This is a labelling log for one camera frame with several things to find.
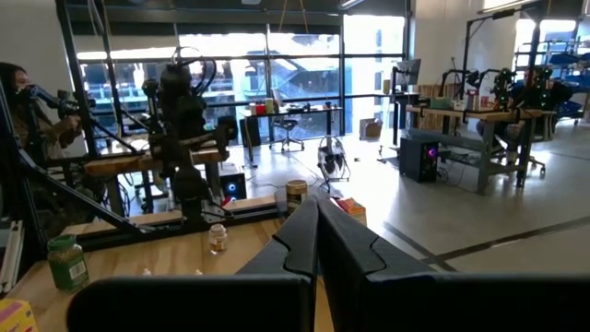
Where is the black office chair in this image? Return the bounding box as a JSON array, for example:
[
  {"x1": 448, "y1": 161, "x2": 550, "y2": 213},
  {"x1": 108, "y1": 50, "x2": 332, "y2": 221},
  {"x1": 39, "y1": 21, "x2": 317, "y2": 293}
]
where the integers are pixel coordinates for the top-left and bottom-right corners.
[{"x1": 268, "y1": 89, "x2": 306, "y2": 153}]

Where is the computer tower blue ring light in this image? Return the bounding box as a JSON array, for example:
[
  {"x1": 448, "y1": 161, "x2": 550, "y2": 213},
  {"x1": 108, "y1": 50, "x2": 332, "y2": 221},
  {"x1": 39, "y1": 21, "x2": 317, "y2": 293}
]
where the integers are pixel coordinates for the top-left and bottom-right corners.
[{"x1": 218, "y1": 172, "x2": 248, "y2": 203}]

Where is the orange cereal box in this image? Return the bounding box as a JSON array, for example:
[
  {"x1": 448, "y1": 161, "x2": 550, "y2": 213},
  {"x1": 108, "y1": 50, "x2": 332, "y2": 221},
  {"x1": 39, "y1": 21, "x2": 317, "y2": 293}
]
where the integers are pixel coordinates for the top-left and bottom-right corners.
[{"x1": 332, "y1": 196, "x2": 368, "y2": 227}]

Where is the monitor on stand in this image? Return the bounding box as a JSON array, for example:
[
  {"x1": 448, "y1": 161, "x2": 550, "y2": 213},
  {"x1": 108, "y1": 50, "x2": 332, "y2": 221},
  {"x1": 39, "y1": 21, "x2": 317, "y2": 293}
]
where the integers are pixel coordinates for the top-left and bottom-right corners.
[{"x1": 391, "y1": 58, "x2": 422, "y2": 93}]

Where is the black desk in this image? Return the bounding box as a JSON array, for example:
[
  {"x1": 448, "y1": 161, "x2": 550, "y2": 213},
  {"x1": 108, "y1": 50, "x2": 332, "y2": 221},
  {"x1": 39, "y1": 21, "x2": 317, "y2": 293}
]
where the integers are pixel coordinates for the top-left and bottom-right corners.
[{"x1": 239, "y1": 104, "x2": 345, "y2": 162}]

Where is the person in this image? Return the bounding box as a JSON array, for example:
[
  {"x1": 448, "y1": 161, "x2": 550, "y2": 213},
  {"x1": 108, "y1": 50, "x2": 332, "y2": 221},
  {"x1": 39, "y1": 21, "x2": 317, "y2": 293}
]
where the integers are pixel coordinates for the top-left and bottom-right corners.
[{"x1": 0, "y1": 61, "x2": 84, "y2": 160}]

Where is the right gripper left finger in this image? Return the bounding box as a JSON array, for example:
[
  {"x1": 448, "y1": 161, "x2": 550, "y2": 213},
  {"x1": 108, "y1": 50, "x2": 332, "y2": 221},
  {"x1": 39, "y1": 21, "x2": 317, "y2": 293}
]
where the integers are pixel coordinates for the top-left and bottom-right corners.
[{"x1": 65, "y1": 196, "x2": 321, "y2": 332}]

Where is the round metal fan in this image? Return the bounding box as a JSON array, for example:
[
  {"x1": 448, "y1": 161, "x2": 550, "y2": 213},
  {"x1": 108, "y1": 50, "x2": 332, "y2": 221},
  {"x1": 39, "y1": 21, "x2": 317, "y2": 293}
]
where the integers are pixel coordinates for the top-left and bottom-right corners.
[{"x1": 315, "y1": 135, "x2": 352, "y2": 194}]

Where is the long wooden workbench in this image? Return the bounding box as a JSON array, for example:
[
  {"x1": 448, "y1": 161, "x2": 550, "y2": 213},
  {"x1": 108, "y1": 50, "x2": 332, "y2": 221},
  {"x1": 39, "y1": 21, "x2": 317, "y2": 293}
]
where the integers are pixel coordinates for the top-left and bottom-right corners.
[{"x1": 405, "y1": 104, "x2": 559, "y2": 195}]

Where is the dark handheld device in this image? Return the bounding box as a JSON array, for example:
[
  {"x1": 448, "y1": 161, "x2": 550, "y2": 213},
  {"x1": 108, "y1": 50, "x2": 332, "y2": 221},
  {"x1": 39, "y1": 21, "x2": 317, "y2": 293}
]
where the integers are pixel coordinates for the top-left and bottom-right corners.
[{"x1": 27, "y1": 84, "x2": 97, "y2": 120}]

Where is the grey translucent plastic bin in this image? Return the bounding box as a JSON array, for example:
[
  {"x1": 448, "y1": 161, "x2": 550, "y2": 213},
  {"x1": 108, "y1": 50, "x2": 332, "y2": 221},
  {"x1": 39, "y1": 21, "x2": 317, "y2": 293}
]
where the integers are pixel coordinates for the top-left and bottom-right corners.
[{"x1": 274, "y1": 186, "x2": 296, "y2": 218}]

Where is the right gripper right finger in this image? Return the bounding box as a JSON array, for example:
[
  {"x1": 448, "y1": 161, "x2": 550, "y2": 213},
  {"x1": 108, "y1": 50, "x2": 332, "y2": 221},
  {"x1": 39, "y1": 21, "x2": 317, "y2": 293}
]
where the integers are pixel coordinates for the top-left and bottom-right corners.
[{"x1": 317, "y1": 196, "x2": 590, "y2": 332}]

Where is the green spice jar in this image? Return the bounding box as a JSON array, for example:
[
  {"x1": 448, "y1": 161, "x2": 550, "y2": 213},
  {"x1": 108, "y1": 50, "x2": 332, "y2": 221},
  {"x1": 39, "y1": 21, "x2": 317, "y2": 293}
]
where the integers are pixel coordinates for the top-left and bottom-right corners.
[{"x1": 46, "y1": 233, "x2": 90, "y2": 294}]

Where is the cardboard box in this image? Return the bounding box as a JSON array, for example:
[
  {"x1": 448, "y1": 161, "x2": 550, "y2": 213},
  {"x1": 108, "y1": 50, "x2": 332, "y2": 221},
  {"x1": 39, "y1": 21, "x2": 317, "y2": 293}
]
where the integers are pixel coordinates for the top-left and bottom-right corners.
[{"x1": 359, "y1": 117, "x2": 384, "y2": 141}]

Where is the small clear glass jar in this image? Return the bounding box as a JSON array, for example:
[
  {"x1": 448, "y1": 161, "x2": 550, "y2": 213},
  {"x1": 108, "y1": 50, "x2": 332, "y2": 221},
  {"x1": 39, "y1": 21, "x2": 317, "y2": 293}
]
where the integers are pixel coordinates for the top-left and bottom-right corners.
[{"x1": 207, "y1": 223, "x2": 229, "y2": 255}]

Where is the yellow cereal box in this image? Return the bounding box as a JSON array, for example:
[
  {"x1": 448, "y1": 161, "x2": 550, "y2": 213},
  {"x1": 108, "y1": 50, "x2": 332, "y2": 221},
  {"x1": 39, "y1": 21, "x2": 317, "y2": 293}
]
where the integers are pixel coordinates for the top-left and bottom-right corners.
[{"x1": 0, "y1": 298, "x2": 39, "y2": 332}]

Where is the computer tower pink light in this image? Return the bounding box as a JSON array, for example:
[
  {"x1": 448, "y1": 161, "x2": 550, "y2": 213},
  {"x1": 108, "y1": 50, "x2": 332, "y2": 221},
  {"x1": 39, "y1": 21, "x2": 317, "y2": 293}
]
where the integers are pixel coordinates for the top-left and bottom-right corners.
[{"x1": 398, "y1": 136, "x2": 441, "y2": 184}]

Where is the silver aluminium profile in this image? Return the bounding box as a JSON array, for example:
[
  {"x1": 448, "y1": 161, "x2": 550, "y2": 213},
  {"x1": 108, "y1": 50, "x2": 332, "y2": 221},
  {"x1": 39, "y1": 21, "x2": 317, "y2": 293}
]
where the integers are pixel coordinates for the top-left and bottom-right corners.
[{"x1": 0, "y1": 219, "x2": 24, "y2": 296}]

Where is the blue bin shelving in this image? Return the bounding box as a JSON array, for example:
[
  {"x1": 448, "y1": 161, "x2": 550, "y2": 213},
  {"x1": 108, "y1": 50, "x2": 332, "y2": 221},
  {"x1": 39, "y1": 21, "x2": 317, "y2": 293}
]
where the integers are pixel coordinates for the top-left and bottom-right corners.
[{"x1": 513, "y1": 39, "x2": 590, "y2": 125}]

